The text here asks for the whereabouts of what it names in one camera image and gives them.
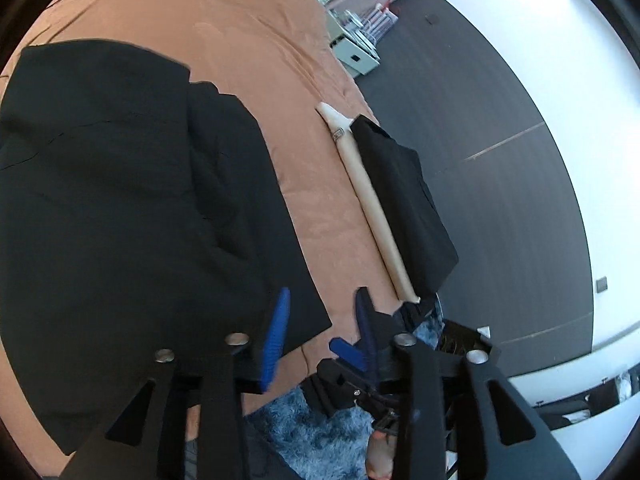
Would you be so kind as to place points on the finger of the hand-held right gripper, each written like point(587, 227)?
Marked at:
point(346, 352)

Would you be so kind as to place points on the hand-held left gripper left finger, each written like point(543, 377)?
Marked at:
point(275, 340)

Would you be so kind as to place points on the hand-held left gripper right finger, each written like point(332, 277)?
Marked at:
point(365, 310)

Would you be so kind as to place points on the black garment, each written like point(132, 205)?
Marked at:
point(125, 210)

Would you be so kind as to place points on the person's right hand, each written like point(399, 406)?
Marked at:
point(380, 455)

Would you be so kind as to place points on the blue shaggy rug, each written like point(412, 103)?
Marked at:
point(310, 435)

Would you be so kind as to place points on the beige tube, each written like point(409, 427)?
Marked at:
point(370, 210)

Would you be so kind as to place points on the black folded cloth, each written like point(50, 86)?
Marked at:
point(405, 200)

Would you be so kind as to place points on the orange blanket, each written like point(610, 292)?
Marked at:
point(310, 160)

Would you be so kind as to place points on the dark furniture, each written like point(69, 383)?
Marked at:
point(580, 405)

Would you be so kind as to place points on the white box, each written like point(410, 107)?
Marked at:
point(357, 57)

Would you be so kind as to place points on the wall outlet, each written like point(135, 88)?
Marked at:
point(602, 284)

